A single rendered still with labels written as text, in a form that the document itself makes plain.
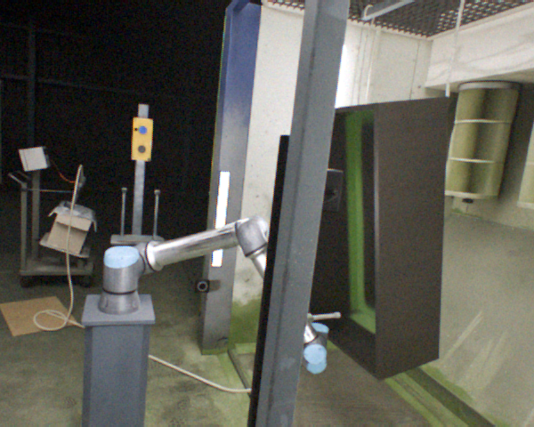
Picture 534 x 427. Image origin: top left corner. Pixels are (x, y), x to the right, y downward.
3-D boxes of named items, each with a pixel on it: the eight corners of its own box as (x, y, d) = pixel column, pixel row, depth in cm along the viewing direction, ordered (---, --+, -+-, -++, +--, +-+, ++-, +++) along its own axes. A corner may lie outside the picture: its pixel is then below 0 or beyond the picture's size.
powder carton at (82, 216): (45, 230, 401) (60, 194, 398) (88, 244, 416) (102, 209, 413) (36, 243, 351) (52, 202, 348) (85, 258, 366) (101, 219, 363)
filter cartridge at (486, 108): (503, 214, 271) (529, 87, 256) (489, 218, 245) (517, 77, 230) (446, 205, 296) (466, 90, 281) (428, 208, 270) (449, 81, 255)
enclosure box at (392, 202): (358, 309, 243) (353, 106, 214) (439, 358, 189) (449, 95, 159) (308, 323, 232) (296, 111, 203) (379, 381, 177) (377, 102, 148)
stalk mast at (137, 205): (134, 340, 286) (148, 106, 259) (134, 343, 281) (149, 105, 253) (125, 340, 285) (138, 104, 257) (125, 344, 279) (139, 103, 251)
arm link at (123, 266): (95, 288, 178) (97, 250, 175) (116, 277, 195) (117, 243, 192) (126, 294, 175) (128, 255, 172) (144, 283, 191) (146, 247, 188)
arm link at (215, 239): (112, 253, 193) (258, 213, 173) (130, 245, 210) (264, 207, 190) (122, 282, 194) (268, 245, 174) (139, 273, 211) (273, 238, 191)
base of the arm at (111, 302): (96, 315, 174) (97, 294, 172) (99, 299, 192) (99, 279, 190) (141, 314, 179) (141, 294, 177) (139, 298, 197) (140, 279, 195)
